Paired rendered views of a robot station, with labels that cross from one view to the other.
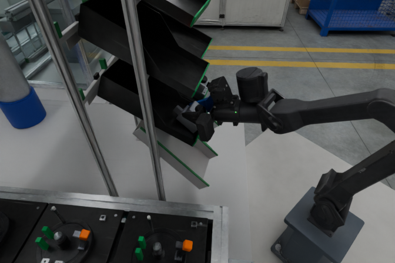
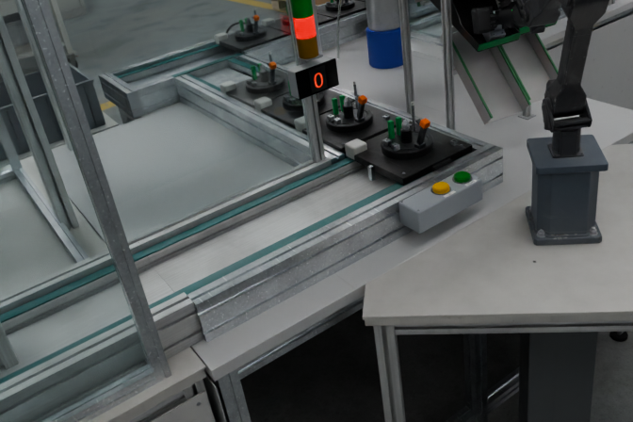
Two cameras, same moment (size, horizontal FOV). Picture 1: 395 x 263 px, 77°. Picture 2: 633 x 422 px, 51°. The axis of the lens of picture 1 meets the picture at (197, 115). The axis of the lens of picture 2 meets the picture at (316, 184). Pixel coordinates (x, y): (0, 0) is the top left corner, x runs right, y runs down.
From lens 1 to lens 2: 136 cm
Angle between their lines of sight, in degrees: 45
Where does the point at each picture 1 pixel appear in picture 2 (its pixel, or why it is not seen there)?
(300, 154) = not seen: outside the picture
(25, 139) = (373, 76)
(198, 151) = (511, 94)
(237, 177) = not seen: hidden behind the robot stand
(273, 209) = not seen: hidden behind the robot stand
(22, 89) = (392, 20)
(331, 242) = (548, 159)
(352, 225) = (589, 161)
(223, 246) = (465, 163)
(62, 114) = (421, 66)
